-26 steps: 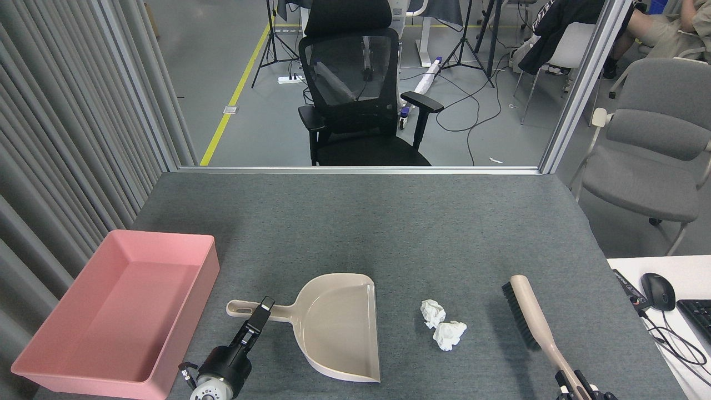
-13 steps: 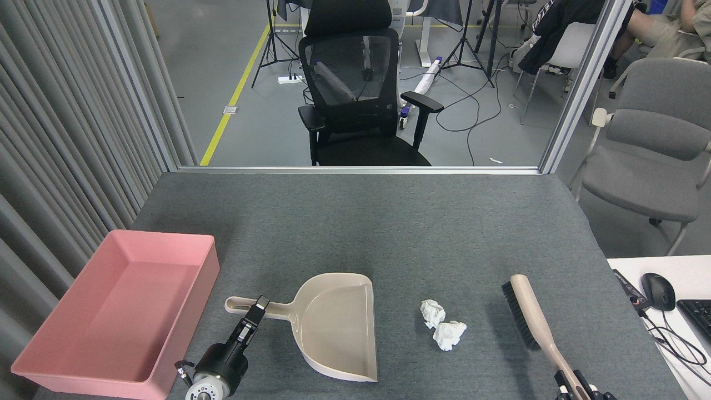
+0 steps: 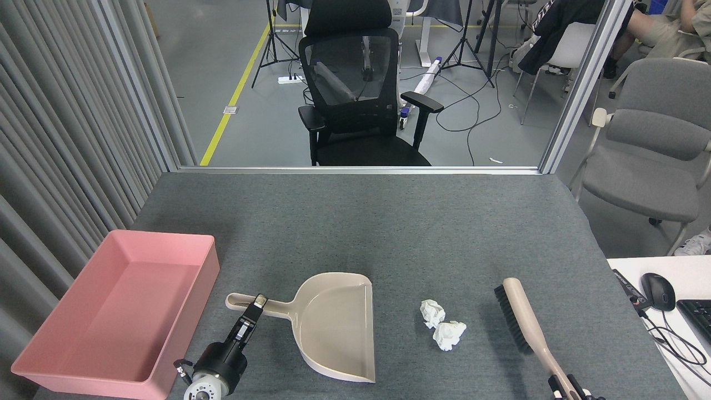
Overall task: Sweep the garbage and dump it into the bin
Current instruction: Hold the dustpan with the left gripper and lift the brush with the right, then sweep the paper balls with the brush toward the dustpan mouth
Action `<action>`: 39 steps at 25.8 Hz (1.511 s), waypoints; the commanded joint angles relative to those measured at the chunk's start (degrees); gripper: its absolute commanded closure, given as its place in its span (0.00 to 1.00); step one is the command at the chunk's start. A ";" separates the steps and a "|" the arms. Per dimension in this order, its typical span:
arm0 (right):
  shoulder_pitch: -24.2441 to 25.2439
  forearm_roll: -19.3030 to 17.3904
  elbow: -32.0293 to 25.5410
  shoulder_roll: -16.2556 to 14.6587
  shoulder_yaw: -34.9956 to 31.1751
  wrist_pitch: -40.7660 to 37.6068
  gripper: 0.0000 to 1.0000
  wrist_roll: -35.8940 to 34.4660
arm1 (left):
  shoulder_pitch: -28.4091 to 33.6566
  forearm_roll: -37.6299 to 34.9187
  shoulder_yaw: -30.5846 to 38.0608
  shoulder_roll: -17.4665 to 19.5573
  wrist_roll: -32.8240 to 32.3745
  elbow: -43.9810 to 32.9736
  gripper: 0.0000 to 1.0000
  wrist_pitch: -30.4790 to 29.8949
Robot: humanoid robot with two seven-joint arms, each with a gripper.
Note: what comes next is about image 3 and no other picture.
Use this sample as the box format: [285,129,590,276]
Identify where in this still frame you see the small white paper ball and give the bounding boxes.
[420,299,447,329]

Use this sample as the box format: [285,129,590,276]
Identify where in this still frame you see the black tripod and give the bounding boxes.
[251,0,301,88]
[442,0,495,88]

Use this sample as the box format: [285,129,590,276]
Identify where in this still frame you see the large white paper ball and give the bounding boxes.
[433,321,467,352]

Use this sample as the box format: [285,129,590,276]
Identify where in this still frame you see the black computer mouse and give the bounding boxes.
[640,273,677,312]

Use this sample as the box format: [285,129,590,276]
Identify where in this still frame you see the beige brush black bristles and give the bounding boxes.
[494,277,583,400]

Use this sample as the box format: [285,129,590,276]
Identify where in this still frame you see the black keyboard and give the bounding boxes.
[676,299,711,345]

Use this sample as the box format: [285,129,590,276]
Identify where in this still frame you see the black desk cables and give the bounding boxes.
[638,308,709,384]

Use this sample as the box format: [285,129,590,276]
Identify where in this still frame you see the grey padded chair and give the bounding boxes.
[569,57,711,256]

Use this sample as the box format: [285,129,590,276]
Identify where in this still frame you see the white side table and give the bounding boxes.
[607,255,711,400]

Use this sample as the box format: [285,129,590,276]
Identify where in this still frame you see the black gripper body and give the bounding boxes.
[193,341,249,393]

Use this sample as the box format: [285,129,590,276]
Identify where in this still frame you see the black floor cable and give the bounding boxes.
[397,53,537,166]

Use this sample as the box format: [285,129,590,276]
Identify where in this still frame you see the seated person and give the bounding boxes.
[603,0,711,78]

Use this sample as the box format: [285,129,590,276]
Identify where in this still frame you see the black mesh office chair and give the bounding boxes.
[298,0,444,167]

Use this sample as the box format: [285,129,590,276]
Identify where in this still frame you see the white stand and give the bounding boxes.
[392,0,439,68]

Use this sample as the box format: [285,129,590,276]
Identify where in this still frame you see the beige plastic dustpan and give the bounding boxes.
[225,272,376,384]

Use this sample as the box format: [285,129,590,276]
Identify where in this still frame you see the flat black device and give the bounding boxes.
[612,269,652,312]

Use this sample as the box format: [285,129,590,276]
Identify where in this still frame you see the black jacket white lettering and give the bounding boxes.
[518,0,607,76]

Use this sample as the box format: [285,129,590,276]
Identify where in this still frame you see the dark grey hanging cloth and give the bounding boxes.
[425,0,464,32]

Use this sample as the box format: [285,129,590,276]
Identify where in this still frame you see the silver table edge rail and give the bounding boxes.
[178,165,542,176]

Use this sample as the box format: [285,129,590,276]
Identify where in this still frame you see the white plastic chair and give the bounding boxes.
[510,22,603,126]

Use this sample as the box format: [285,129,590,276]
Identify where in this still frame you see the grey pleated curtain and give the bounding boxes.
[0,0,198,400]

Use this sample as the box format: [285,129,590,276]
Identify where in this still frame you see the slanted silver post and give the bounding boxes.
[539,0,634,174]

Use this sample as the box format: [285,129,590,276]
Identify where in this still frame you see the pink plastic bin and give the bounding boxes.
[11,229,221,399]

